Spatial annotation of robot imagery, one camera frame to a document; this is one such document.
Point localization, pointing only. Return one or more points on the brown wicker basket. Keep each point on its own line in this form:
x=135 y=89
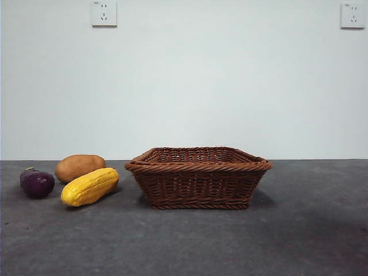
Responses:
x=198 y=184

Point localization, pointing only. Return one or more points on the brown potato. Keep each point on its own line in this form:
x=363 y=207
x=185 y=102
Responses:
x=77 y=166

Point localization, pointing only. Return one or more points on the purple eggplant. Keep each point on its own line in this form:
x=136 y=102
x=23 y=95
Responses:
x=37 y=184

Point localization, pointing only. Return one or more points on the white wall socket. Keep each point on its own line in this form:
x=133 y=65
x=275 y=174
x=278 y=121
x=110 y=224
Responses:
x=352 y=15
x=104 y=14

